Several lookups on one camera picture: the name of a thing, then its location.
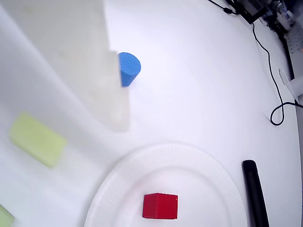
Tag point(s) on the red cube block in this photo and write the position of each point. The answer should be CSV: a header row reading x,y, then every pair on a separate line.
x,y
161,206

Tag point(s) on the white paper plate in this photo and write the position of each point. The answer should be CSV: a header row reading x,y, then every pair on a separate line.
x,y
196,170

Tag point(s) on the black cylindrical bar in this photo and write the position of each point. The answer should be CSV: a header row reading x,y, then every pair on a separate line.
x,y
254,194

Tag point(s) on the black box device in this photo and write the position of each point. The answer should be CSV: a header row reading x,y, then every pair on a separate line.
x,y
251,8

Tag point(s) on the small white device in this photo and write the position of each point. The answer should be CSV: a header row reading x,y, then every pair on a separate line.
x,y
285,16

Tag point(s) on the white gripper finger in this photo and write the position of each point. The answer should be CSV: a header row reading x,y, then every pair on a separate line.
x,y
78,59

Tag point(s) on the white perforated board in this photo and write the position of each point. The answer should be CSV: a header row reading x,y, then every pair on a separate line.
x,y
296,45

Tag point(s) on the blue cylinder block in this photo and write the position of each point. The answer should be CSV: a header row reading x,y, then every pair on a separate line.
x,y
129,66

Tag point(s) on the yellow-green rectangular block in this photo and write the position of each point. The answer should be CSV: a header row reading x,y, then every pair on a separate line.
x,y
38,139
5,217

